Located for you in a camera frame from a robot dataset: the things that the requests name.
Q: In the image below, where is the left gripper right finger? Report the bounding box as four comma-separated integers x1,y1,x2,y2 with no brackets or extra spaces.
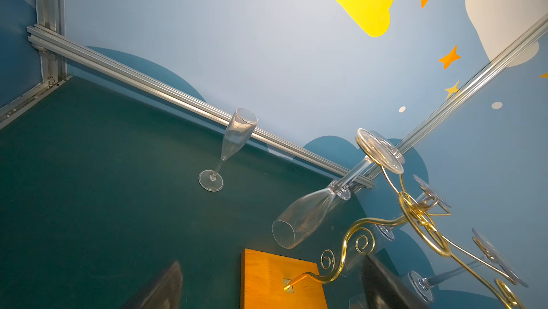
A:
361,255,428,309

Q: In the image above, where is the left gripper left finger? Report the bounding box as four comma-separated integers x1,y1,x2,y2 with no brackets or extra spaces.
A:
121,260,184,309

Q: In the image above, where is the orange wooden rack base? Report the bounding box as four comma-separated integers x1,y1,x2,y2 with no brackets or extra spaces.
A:
240,249,328,308

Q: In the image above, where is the clear flute glass front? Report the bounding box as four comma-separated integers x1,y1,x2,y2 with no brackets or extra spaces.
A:
396,229,529,307

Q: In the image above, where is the gold wire glass rack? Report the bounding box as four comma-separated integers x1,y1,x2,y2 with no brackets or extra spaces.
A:
282,146,527,309

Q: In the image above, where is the aluminium frame right post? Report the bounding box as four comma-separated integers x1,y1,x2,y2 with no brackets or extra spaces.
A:
397,14,547,154

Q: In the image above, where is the aluminium frame post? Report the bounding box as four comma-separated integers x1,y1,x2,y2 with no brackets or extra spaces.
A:
397,14,547,154
36,0,67,86

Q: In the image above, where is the aluminium frame left post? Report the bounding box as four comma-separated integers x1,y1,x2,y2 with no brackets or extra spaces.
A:
36,0,67,86

